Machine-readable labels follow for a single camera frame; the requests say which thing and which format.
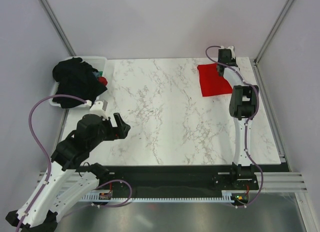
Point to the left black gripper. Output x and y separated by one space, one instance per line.
120 131

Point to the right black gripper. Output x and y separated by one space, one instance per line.
233 60

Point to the red t shirt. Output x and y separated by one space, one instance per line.
211 84

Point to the white plastic basket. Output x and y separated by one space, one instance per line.
82 67

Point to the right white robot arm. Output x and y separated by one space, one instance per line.
243 106

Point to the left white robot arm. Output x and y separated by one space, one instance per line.
45 207

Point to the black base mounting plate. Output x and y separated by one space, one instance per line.
179 181

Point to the red cloth in basket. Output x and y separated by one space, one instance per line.
103 81

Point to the black t shirt pile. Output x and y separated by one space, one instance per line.
72 84

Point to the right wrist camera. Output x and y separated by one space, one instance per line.
227 53

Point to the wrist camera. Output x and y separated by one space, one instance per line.
98 111
227 53

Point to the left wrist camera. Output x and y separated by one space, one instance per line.
98 111

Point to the right aluminium frame post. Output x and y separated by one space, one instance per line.
274 29

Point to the aluminium frame post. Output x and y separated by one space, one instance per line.
57 26
274 29

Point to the white slotted cable duct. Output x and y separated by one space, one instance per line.
225 197

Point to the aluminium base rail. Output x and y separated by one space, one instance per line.
272 182

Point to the left aluminium frame post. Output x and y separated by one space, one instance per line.
57 26

